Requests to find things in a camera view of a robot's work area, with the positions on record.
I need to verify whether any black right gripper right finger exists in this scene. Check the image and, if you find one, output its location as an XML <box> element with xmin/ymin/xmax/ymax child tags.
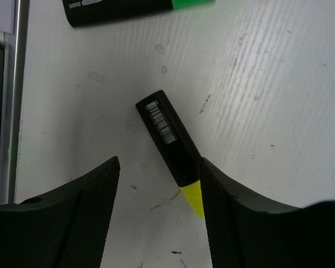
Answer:
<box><xmin>200</xmin><ymin>159</ymin><xmax>335</xmax><ymax>267</ymax></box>

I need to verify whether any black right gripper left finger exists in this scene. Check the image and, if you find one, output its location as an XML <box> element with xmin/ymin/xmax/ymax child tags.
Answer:
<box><xmin>0</xmin><ymin>157</ymin><xmax>120</xmax><ymax>267</ymax></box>

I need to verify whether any yellow highlighter marker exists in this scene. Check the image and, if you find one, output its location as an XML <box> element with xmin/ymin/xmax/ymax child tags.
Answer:
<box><xmin>136</xmin><ymin>90</ymin><xmax>204</xmax><ymax>218</ymax></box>

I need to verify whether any green highlighter marker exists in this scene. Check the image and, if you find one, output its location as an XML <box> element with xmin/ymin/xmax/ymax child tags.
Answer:
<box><xmin>63</xmin><ymin>0</ymin><xmax>206</xmax><ymax>27</ymax></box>

